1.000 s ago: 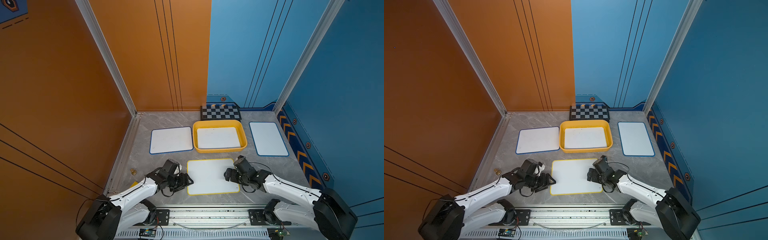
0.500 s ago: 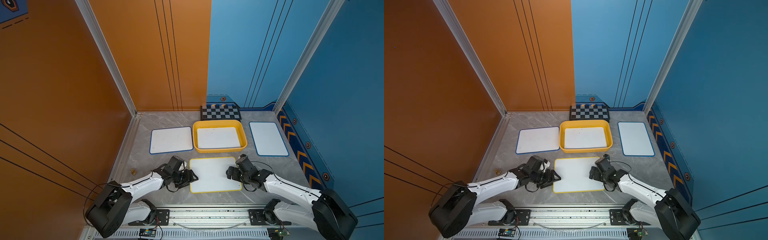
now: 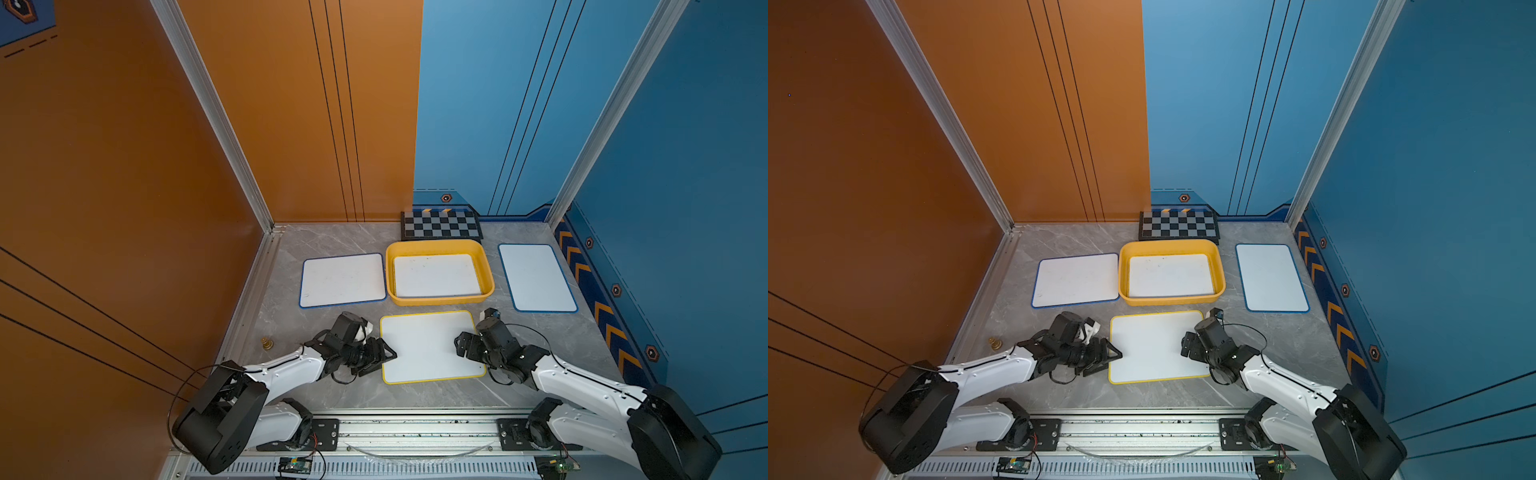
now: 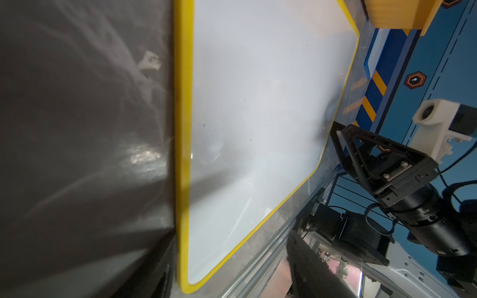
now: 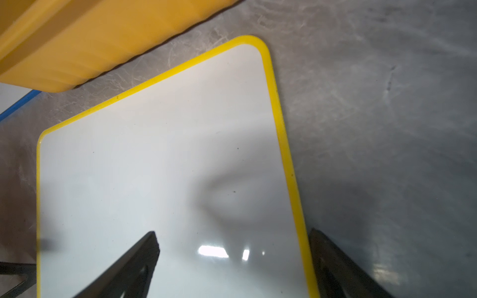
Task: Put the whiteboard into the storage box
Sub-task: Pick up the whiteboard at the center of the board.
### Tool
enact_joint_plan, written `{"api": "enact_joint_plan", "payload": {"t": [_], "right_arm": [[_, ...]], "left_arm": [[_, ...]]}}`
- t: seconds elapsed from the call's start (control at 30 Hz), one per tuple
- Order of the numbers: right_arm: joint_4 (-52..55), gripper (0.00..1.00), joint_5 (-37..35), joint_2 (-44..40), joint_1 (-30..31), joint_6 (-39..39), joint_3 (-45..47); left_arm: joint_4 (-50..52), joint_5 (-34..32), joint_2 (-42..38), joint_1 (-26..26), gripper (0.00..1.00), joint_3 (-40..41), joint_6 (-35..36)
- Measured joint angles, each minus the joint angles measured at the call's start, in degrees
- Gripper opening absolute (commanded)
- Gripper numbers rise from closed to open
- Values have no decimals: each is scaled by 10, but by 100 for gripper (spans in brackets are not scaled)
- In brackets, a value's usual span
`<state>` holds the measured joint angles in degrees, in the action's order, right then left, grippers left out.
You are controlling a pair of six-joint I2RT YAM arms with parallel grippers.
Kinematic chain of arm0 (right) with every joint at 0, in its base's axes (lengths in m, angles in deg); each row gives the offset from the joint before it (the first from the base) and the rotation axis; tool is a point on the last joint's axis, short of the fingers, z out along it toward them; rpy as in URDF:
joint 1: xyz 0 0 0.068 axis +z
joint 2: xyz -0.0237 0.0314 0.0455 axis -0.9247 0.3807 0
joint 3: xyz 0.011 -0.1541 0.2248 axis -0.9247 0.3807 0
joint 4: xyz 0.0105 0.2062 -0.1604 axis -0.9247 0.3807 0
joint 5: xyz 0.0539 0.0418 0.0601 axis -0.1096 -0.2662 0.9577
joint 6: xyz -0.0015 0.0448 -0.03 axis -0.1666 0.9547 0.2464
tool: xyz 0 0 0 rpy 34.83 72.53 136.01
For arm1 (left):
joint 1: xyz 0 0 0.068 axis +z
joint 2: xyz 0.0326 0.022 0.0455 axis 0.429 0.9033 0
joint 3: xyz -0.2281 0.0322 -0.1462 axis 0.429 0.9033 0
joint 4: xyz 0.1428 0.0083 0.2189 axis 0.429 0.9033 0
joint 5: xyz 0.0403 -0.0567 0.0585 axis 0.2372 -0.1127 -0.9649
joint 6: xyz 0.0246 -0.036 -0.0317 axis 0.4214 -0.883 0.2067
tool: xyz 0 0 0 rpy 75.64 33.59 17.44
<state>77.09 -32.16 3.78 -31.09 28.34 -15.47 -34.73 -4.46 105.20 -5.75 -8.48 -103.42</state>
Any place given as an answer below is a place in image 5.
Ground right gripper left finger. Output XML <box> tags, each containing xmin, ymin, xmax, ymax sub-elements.
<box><xmin>77</xmin><ymin>231</ymin><xmax>160</xmax><ymax>298</ymax></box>

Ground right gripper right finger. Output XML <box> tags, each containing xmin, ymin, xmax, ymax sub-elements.
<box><xmin>309</xmin><ymin>228</ymin><xmax>393</xmax><ymax>298</ymax></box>

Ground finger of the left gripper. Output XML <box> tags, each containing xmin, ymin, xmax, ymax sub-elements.
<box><xmin>0</xmin><ymin>260</ymin><xmax>37</xmax><ymax>298</ymax></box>

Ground yellow-framed whiteboard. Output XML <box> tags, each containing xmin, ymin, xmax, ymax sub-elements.
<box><xmin>36</xmin><ymin>36</ymin><xmax>320</xmax><ymax>298</ymax></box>

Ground blue-framed whiteboard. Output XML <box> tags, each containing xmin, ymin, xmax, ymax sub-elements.
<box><xmin>0</xmin><ymin>83</ymin><xmax>41</xmax><ymax>121</ymax></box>

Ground yellow plastic storage box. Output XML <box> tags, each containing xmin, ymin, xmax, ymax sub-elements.
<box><xmin>1</xmin><ymin>0</ymin><xmax>232</xmax><ymax>93</ymax></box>

